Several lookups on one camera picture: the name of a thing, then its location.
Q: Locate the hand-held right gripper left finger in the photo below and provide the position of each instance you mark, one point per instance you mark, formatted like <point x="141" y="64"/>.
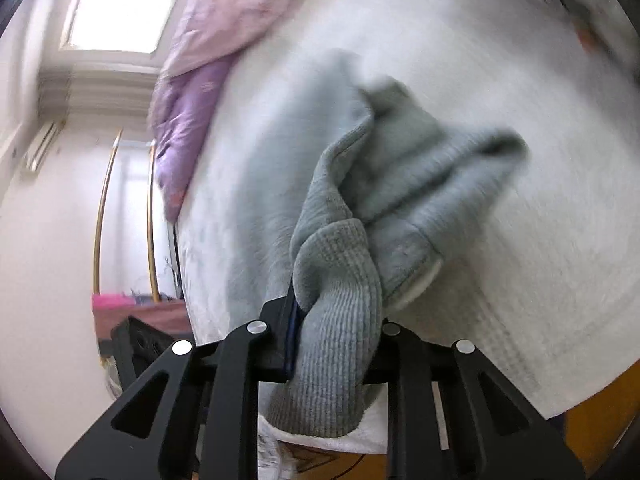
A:
<point x="292" y="340"/>

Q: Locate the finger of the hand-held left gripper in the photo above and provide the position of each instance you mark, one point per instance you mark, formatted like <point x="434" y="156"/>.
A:
<point x="142" y="342"/>

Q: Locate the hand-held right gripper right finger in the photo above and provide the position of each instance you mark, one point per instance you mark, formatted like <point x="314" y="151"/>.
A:
<point x="400" y="355"/>

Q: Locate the grey zip hoodie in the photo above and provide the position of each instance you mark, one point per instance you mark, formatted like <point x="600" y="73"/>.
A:
<point x="340" y="310"/>

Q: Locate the grey and rose towel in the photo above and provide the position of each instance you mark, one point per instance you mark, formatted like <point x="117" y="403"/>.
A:
<point x="155" y="322"/>

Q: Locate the bright pink towel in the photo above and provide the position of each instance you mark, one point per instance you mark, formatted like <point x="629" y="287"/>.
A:
<point x="112" y="302"/>

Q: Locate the pale floral bed sheet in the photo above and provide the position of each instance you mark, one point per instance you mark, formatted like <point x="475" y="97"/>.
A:
<point x="500" y="285"/>

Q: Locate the wooden ballet barre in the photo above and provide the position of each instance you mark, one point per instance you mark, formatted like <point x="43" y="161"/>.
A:
<point x="102" y="210"/>

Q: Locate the white air conditioner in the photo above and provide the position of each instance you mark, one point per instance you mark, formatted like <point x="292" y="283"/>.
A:
<point x="42" y="147"/>

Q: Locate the purple floral quilt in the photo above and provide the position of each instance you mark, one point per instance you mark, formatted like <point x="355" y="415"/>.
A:
<point x="180" y="125"/>

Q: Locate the grey striped curtain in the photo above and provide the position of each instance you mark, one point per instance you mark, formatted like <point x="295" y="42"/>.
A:
<point x="100" y="90"/>

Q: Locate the window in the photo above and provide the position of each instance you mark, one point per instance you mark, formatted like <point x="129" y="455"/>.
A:
<point x="120" y="5"/>

